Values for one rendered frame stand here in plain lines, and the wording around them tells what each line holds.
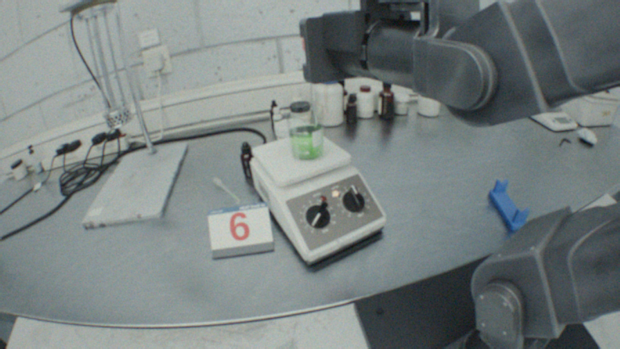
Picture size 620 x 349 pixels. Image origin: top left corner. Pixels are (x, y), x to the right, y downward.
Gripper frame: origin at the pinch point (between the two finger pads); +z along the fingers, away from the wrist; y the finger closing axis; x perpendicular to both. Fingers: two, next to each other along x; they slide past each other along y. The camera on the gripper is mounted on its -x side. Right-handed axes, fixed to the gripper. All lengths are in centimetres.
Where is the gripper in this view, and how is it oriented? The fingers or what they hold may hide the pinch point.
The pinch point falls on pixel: (308, 43)
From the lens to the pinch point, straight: 36.8
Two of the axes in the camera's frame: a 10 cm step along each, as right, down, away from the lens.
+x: 0.9, 8.6, 5.1
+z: -4.8, -4.1, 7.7
